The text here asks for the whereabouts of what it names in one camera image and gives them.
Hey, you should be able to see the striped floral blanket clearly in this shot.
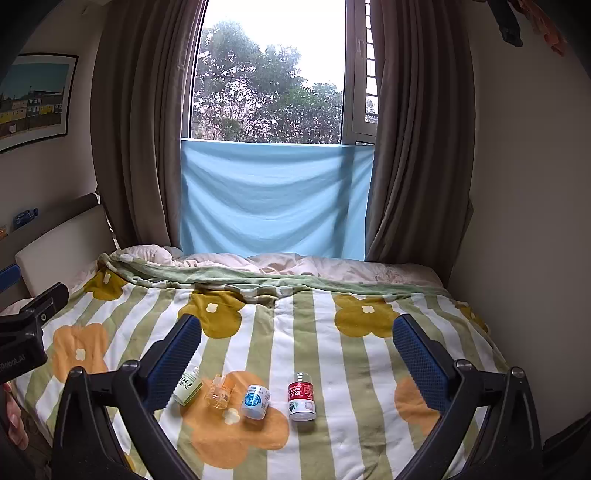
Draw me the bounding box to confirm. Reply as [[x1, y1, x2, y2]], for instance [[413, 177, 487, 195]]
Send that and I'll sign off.
[[9, 251, 509, 480]]

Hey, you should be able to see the orange hanging garment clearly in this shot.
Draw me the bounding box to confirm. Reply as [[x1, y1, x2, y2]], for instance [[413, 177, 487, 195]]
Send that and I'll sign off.
[[508, 0, 570, 57]]

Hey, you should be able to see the light blue cloth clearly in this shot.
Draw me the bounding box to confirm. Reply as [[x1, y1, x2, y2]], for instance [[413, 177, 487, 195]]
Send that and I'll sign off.
[[178, 138, 376, 262]]

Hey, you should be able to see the dark hanging garment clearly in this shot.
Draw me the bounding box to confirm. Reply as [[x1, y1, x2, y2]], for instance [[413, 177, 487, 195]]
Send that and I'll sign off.
[[487, 0, 525, 48]]

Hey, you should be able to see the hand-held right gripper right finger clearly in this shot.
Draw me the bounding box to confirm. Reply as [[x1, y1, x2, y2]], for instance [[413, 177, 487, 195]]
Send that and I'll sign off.
[[392, 314, 544, 480]]

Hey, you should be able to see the small clear orange bottle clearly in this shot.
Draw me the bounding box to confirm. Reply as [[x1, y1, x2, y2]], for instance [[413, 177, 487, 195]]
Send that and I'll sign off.
[[205, 374, 232, 410]]

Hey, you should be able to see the red label white bottle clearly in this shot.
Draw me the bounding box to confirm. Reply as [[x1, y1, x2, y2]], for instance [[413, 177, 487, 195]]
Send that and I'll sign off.
[[288, 370, 317, 424]]

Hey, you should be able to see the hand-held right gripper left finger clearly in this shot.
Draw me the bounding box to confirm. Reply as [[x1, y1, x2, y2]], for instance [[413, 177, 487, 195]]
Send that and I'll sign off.
[[51, 314, 203, 480]]

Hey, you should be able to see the pale pink duvet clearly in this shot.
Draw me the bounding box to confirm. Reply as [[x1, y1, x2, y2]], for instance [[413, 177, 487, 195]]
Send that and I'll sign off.
[[74, 244, 444, 289]]

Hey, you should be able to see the brown curtain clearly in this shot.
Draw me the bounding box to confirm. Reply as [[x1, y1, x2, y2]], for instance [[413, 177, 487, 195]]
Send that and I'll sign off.
[[365, 0, 476, 283], [91, 0, 209, 252]]

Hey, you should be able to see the beige padded headboard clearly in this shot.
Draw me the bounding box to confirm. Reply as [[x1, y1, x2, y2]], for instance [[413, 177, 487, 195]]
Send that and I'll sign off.
[[0, 193, 118, 319]]

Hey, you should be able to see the person's left hand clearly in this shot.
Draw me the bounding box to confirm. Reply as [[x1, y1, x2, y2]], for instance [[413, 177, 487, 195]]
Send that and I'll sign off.
[[0, 384, 30, 452]]

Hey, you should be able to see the window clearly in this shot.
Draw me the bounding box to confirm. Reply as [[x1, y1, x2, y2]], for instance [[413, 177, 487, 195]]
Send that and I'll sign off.
[[181, 0, 380, 147]]

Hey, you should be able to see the green label white bottle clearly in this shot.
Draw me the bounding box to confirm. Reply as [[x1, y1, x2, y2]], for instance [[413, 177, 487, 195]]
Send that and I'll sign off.
[[174, 366, 204, 407]]

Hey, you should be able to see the blue label white bottle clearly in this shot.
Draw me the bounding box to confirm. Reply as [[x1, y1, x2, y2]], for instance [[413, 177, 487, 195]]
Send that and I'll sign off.
[[240, 384, 271, 421]]

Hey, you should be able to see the blue plastic bottle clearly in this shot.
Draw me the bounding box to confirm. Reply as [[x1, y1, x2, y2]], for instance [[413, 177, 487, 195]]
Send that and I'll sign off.
[[12, 208, 40, 230]]

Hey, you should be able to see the framed wall picture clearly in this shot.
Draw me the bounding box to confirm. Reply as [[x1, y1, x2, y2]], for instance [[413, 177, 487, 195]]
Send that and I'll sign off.
[[0, 53, 79, 154]]

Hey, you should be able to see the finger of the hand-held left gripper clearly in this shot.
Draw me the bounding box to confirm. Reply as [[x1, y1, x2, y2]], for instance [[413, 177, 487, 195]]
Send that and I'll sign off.
[[0, 264, 22, 293]]

